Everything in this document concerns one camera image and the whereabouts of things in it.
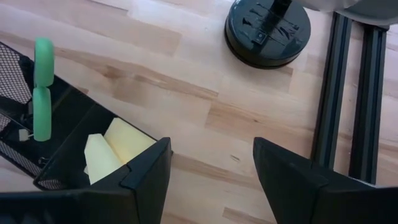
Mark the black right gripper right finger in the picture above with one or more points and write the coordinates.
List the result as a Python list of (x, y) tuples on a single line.
[(298, 199)]

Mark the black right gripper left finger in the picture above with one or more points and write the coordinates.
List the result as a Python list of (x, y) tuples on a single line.
[(93, 205)]

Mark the black mesh desk organizer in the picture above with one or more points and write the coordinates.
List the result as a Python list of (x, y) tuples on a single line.
[(71, 124)]

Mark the yellow sticky note pad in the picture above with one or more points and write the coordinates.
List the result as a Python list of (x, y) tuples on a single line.
[(124, 140)]

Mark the black gooseneck desk lamp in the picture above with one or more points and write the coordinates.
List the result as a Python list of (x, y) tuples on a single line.
[(267, 40)]

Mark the black aluminium rig frame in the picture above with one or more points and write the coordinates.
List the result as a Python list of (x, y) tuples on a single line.
[(331, 93)]

